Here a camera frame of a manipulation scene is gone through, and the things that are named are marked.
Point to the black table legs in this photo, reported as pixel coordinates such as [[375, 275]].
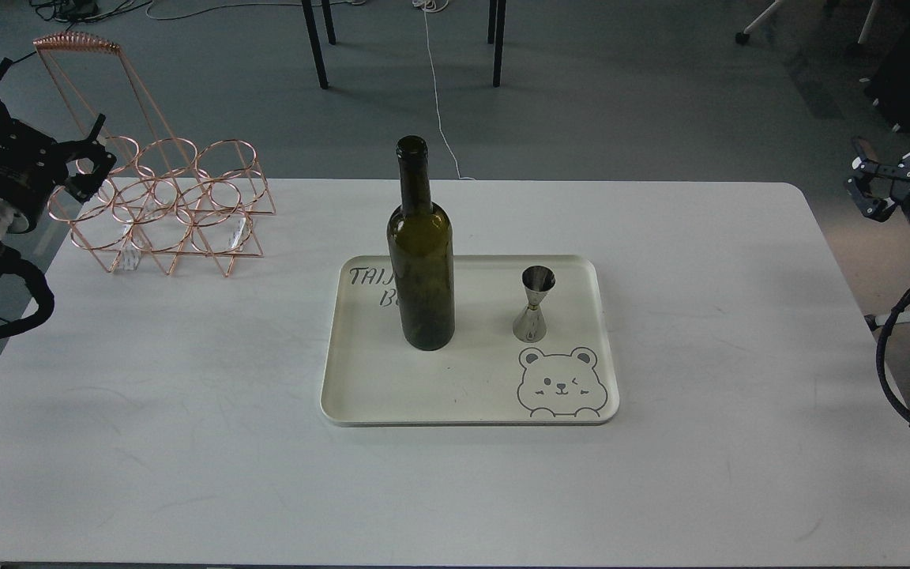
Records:
[[496, 23]]

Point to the cream bear serving tray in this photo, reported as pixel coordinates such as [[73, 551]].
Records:
[[485, 375]]

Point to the white chair base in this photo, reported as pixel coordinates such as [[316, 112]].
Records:
[[808, 13]]

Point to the silver steel jigger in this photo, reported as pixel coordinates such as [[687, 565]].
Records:
[[530, 325]]

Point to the dark green wine bottle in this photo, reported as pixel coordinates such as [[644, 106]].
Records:
[[420, 238]]

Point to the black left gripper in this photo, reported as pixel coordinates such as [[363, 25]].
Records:
[[5, 170]]

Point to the copper wire bottle rack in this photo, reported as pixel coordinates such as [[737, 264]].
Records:
[[167, 198]]

